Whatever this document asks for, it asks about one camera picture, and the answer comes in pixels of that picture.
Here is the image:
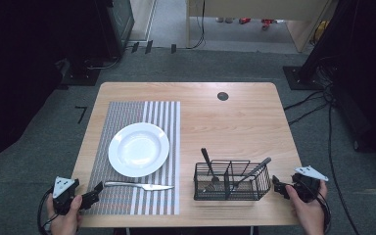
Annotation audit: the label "black stand base plate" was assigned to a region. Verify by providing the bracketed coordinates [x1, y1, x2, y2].
[282, 65, 325, 91]

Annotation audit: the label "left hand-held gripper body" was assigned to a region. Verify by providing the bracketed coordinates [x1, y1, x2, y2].
[51, 175, 80, 216]

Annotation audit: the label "black-handled spoon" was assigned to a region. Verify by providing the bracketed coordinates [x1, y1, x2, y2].
[230, 156, 273, 192]

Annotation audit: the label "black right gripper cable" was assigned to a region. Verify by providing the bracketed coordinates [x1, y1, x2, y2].
[315, 187, 333, 235]

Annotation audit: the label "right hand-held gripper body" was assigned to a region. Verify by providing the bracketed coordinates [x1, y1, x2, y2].
[290, 164, 330, 204]

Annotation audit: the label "white round plate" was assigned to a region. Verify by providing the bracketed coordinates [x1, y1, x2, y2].
[108, 121, 170, 178]

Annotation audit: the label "person's left hand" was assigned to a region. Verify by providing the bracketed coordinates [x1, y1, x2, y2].
[45, 193, 84, 235]

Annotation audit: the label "black hanging cable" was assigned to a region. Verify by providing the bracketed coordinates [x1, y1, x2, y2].
[185, 0, 208, 51]

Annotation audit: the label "person's right hand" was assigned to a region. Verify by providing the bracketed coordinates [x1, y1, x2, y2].
[285, 180, 329, 235]

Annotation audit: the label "striped woven placemat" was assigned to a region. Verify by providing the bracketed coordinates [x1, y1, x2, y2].
[83, 100, 181, 216]

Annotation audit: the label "dark stand base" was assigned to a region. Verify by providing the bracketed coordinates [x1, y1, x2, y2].
[58, 58, 105, 87]

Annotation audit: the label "black floor cables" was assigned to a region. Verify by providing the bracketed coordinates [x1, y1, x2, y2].
[283, 55, 376, 235]

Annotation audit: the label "light wooden cabinet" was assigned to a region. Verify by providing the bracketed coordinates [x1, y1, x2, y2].
[185, 0, 337, 54]

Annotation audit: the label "silver table knife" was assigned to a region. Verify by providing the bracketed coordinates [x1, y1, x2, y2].
[103, 180, 175, 192]

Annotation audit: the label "yellow object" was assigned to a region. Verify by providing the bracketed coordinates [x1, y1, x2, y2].
[310, 20, 330, 46]

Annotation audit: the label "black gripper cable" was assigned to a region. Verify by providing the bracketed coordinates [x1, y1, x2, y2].
[315, 187, 333, 235]
[36, 187, 61, 235]

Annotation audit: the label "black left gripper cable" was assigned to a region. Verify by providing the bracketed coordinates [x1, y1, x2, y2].
[36, 187, 61, 235]

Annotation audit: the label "black wire cutlery basket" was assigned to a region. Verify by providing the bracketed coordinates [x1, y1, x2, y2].
[193, 159, 272, 202]

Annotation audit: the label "dark equipment cabinet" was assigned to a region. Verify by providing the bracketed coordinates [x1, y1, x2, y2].
[94, 0, 135, 61]

